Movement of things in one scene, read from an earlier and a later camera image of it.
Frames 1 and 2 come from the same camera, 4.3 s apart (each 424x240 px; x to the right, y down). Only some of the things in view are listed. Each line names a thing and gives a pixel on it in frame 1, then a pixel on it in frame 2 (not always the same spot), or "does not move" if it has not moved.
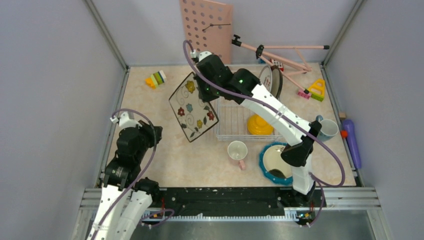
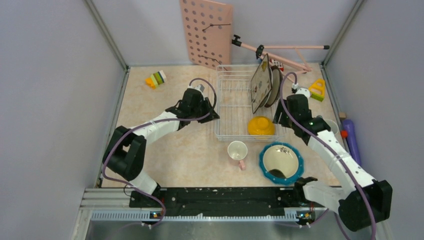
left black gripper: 147,128 -> 205,103
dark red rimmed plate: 276,81 does not move
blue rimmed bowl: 272,165 does not move
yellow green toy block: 317,89 does not move
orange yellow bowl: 258,125 does not move
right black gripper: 204,96 -> 279,118
